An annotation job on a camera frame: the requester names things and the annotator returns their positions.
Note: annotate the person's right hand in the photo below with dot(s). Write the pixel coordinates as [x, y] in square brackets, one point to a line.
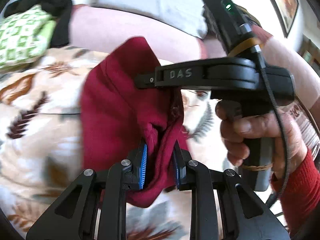
[233, 133]

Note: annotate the black garment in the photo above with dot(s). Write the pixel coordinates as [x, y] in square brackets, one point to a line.
[60, 9]

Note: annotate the black camera box green light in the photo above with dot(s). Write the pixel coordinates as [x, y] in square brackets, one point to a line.
[231, 27]

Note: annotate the pink bedsheet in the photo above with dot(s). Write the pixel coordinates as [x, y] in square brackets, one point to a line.
[104, 30]

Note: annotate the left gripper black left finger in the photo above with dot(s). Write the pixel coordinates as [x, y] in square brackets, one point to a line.
[94, 205]

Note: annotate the beige leaf-print blanket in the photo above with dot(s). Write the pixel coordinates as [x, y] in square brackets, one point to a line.
[41, 148]

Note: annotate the framed wall picture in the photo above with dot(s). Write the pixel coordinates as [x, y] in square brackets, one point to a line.
[286, 11]

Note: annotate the red knit sleeve forearm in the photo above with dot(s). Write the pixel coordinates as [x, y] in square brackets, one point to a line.
[301, 195]

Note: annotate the red small garment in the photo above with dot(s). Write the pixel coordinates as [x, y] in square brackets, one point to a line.
[116, 115]

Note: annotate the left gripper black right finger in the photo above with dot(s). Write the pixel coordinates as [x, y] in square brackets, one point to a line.
[221, 200]

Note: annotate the green white patterned pillow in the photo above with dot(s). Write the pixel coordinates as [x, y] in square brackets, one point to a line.
[25, 37]

